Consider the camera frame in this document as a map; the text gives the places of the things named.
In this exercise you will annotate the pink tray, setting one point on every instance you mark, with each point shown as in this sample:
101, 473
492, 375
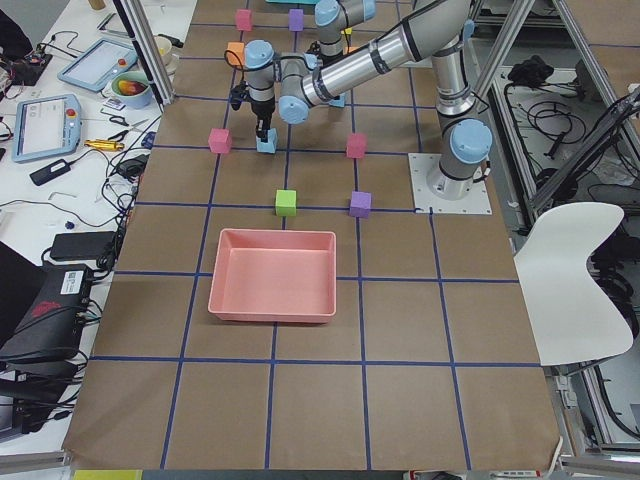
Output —
265, 275

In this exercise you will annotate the purple block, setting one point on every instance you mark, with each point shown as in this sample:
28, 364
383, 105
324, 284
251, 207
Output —
360, 204
296, 20

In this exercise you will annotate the yellow handled tool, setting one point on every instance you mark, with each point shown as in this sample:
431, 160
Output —
105, 145

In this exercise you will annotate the black power adapter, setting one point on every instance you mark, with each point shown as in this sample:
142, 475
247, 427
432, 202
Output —
50, 172

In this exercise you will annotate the blue bowl with fruit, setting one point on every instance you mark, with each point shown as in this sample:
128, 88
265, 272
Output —
132, 89

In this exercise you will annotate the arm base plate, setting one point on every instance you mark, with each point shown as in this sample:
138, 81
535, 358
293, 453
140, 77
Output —
470, 195

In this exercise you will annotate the orange block near right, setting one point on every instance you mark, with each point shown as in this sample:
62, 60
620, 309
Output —
234, 53

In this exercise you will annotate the black computer box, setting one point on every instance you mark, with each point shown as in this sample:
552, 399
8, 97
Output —
41, 313

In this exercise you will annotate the purple block left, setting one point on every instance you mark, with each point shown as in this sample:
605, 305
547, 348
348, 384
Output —
360, 204

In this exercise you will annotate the cyan tray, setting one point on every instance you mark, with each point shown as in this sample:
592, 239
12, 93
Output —
302, 2

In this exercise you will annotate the teach pendant far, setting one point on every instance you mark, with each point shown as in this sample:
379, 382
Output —
99, 64

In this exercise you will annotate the white chair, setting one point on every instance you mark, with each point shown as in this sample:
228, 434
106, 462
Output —
571, 317

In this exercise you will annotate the pink block near left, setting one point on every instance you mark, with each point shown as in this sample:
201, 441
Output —
220, 141

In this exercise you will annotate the light blue block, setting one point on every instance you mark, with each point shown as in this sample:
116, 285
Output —
338, 102
268, 146

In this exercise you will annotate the pink block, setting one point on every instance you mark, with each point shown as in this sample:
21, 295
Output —
220, 141
356, 146
243, 20

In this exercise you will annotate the teach pendant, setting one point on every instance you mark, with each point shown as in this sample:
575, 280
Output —
46, 127
99, 64

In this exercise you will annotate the purple block right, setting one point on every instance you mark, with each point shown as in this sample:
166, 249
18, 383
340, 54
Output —
296, 20

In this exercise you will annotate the cream bowl with lemon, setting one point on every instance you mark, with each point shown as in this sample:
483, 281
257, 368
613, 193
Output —
169, 58

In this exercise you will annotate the green block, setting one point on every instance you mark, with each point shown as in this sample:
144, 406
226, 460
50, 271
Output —
286, 203

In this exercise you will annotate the pink block near right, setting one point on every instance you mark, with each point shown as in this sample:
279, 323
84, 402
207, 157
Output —
243, 20

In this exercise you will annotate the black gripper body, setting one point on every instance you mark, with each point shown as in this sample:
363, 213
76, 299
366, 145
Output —
261, 110

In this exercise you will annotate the aluminium frame post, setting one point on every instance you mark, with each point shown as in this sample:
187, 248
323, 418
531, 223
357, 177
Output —
137, 27

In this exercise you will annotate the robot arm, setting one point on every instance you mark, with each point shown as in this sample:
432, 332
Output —
332, 17
290, 84

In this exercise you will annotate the pink block far left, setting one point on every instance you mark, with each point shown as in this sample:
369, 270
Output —
356, 146

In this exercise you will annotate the teach pendant near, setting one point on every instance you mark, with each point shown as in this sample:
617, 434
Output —
46, 127

